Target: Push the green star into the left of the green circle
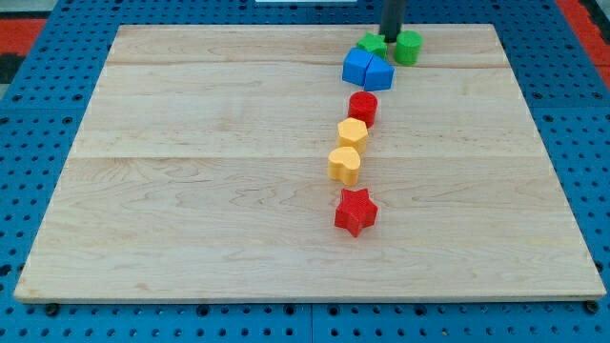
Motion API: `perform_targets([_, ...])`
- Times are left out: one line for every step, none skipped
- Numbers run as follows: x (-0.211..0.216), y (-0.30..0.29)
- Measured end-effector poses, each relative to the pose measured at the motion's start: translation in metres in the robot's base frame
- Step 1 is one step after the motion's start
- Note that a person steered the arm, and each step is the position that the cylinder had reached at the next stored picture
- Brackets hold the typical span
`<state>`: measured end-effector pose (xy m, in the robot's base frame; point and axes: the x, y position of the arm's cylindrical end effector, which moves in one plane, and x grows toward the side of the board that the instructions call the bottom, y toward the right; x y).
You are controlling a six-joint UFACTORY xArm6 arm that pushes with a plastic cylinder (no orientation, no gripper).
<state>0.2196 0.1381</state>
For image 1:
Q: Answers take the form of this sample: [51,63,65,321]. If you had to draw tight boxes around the light wooden board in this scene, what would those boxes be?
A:
[14,24,605,304]

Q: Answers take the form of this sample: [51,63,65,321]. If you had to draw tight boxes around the green cylinder block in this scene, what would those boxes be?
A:
[394,30,423,66]

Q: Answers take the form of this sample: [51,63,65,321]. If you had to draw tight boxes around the red star block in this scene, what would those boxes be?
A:
[335,188,377,237]

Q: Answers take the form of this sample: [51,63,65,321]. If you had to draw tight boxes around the blue triangular block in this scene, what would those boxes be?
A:
[363,55,395,91]

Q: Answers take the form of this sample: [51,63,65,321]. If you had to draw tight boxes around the yellow heart block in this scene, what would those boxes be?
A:
[327,147,361,186]

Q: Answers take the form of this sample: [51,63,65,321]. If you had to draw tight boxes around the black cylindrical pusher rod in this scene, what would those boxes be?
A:
[378,0,407,43]

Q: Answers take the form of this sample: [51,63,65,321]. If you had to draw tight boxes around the red cylinder block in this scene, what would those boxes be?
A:
[348,91,378,128]

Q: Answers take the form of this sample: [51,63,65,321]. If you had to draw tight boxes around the blue cube block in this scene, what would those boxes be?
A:
[342,48,374,86]

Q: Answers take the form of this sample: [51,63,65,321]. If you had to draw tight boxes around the green star block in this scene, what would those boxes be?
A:
[356,32,388,59]

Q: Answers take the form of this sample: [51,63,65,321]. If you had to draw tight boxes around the yellow hexagon block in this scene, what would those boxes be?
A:
[336,117,368,153]

